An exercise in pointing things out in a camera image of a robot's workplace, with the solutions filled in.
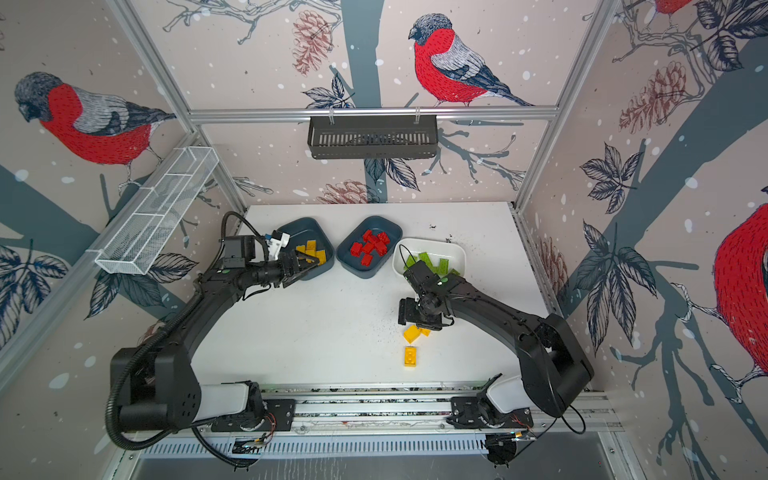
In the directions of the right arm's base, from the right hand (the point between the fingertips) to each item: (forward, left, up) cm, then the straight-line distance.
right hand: (405, 324), depth 83 cm
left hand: (+9, +26, +15) cm, 31 cm away
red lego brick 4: (+25, +15, -4) cm, 29 cm away
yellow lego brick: (+28, +39, -2) cm, 48 cm away
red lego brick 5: (+30, +10, -2) cm, 31 cm away
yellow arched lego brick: (+30, +35, -2) cm, 46 cm away
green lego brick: (+24, -13, -5) cm, 28 cm away
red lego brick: (+35, +9, -3) cm, 37 cm away
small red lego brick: (+35, +15, -3) cm, 38 cm away
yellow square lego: (-1, -2, -4) cm, 5 cm away
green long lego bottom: (+21, -16, -4) cm, 27 cm away
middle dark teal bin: (+34, +20, 0) cm, 40 cm away
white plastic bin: (+28, -13, -4) cm, 31 cm away
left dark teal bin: (+37, +40, -1) cm, 54 cm away
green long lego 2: (+27, -6, -4) cm, 28 cm away
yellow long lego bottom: (-7, -1, -6) cm, 9 cm away
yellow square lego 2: (0, -6, -4) cm, 7 cm away
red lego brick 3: (+30, +14, -3) cm, 34 cm away
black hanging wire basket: (+61, +25, +23) cm, 70 cm away
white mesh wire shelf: (+9, +66, +27) cm, 72 cm away
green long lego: (+25, -1, -4) cm, 25 cm away
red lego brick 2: (+28, +19, -2) cm, 34 cm away
